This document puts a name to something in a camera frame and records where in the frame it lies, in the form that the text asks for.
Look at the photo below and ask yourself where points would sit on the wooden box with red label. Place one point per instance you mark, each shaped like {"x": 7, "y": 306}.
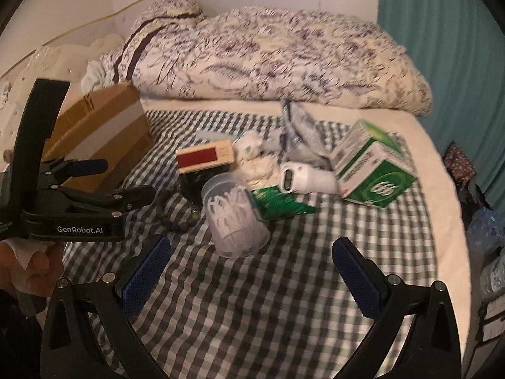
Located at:
{"x": 197, "y": 158}

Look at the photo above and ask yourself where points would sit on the green and white carton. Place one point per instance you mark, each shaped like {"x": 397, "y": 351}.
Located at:
{"x": 374, "y": 181}

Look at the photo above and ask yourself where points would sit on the translucent plastic strip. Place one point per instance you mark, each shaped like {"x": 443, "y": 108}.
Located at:
{"x": 217, "y": 136}

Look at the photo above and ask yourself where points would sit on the teal curtain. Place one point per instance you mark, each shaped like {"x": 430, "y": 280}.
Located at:
{"x": 442, "y": 47}

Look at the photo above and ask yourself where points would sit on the blue plastic bag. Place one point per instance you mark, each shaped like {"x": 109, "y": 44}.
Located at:
{"x": 487, "y": 229}

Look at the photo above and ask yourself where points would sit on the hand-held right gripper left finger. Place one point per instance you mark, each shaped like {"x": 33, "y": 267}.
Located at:
{"x": 145, "y": 278}

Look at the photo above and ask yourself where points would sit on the light green cloth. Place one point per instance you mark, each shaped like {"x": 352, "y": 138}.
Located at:
{"x": 94, "y": 77}

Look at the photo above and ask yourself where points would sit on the floral pillow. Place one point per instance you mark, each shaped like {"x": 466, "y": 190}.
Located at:
{"x": 169, "y": 6}

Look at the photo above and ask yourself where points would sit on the person's left hand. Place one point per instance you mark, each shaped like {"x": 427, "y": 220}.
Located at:
{"x": 39, "y": 280}

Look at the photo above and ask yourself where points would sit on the white lint remover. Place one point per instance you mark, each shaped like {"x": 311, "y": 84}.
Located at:
{"x": 315, "y": 179}

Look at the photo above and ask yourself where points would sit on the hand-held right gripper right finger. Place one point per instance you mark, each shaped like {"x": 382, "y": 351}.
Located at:
{"x": 357, "y": 280}

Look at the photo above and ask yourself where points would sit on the clear plastic jar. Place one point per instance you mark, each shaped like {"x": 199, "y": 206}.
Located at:
{"x": 232, "y": 221}

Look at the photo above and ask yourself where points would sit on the green snack packet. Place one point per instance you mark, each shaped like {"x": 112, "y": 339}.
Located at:
{"x": 280, "y": 205}

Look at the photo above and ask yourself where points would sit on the floral quilt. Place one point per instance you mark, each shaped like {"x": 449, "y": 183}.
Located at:
{"x": 276, "y": 55}

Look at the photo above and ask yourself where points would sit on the white cloth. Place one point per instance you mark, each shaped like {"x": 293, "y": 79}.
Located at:
{"x": 258, "y": 171}

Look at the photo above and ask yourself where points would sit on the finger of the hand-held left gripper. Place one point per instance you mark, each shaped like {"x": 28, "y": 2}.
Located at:
{"x": 134, "y": 198}
{"x": 88, "y": 167}

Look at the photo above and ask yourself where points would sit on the dark floral bag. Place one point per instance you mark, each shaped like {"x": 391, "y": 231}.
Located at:
{"x": 457, "y": 162}

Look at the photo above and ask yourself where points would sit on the black pouch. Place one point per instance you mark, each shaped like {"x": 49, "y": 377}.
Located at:
{"x": 191, "y": 185}

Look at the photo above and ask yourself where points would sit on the green checked cloth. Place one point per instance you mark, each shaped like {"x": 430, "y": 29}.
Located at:
{"x": 256, "y": 304}

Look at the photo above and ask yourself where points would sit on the white packaging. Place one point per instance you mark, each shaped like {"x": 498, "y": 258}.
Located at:
{"x": 493, "y": 318}

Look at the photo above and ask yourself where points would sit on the white plush toy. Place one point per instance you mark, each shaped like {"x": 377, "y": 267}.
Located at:
{"x": 248, "y": 146}

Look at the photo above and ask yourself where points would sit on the blue patterned tissue pack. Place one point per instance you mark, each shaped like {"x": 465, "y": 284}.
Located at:
{"x": 300, "y": 126}

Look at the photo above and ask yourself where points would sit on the cardboard box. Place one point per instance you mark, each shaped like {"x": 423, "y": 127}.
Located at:
{"x": 98, "y": 106}

